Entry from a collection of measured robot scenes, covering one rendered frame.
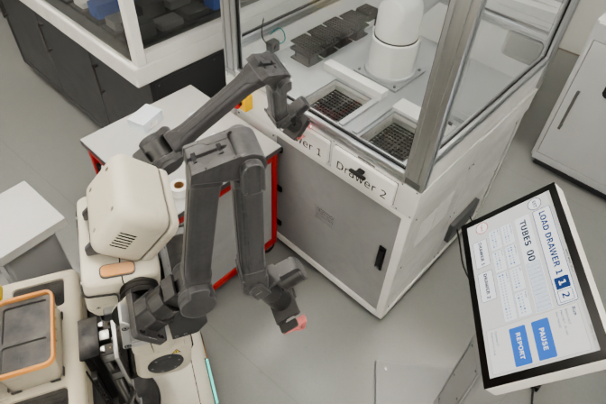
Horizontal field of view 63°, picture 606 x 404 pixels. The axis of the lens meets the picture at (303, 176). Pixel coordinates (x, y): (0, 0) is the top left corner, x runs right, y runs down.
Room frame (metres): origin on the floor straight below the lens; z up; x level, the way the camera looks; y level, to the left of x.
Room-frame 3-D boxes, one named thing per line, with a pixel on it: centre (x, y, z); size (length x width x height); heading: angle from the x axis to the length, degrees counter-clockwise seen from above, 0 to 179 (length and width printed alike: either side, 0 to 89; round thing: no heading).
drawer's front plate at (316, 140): (1.52, 0.02, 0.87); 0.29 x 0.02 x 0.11; 49
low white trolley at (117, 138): (1.56, 0.52, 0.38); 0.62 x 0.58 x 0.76; 49
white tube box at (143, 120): (1.67, 0.70, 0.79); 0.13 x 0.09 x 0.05; 156
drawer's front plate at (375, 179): (1.32, -0.22, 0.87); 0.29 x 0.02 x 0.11; 49
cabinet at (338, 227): (1.85, -0.33, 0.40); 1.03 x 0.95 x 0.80; 49
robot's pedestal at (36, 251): (1.09, 1.05, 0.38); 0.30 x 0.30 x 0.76; 53
